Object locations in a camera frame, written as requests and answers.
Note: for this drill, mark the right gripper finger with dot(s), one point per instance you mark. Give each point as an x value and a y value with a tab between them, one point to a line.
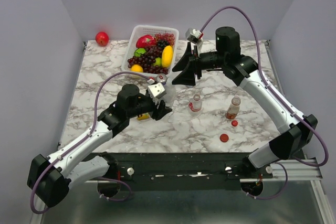
184	63
186	76

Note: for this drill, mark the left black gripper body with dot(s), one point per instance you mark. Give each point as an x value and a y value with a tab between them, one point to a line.
156	107

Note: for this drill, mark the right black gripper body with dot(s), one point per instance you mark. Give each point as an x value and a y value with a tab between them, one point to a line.
197	64

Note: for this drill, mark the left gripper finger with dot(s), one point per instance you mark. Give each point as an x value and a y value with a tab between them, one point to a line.
168	95
159	110

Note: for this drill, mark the red label clear bottle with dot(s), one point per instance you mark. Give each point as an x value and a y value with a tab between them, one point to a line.
195	105

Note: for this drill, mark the brown juice bottle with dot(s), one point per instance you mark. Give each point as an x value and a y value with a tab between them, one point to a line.
233	108

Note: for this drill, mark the small red bottle cap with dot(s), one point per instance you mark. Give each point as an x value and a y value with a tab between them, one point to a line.
234	123

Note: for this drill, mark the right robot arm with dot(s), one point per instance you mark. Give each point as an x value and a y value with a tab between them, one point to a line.
294	127

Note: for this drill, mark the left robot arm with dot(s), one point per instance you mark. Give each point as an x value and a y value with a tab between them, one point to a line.
50	178

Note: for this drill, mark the large red bottle cap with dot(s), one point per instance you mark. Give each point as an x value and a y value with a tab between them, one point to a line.
224	138

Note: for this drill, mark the yellow candy packet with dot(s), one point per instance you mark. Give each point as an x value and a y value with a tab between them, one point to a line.
143	116

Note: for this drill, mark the red bull can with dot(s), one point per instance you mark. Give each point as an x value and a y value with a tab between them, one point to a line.
161	78

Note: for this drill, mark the yellow mango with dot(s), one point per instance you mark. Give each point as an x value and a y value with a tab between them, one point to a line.
167	56

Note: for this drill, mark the red grape bunch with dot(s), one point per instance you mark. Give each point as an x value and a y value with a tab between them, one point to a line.
165	39

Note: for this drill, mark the green lime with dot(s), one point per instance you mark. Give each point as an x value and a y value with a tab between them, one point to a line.
157	62

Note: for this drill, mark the dark purple grapes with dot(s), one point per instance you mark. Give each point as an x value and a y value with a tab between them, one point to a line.
148	59

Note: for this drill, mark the orange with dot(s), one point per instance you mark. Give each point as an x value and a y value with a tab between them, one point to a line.
136	68

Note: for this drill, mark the red dragon fruit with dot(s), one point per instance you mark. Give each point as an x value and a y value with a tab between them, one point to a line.
146	41

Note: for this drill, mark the green apple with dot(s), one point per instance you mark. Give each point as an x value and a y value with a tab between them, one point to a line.
139	52

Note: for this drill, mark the white plastic fruit basket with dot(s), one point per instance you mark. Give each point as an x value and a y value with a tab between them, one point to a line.
141	30

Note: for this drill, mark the red apple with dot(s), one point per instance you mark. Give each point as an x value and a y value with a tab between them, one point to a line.
102	38

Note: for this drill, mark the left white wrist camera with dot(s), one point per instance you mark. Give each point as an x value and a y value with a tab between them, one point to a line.
156	91

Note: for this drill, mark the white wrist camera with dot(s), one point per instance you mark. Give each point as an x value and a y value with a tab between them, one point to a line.
156	91
195	36

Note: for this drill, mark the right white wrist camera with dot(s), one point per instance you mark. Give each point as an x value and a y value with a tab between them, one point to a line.
195	36

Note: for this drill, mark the black mounting base frame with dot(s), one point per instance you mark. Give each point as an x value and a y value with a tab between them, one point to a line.
181	171

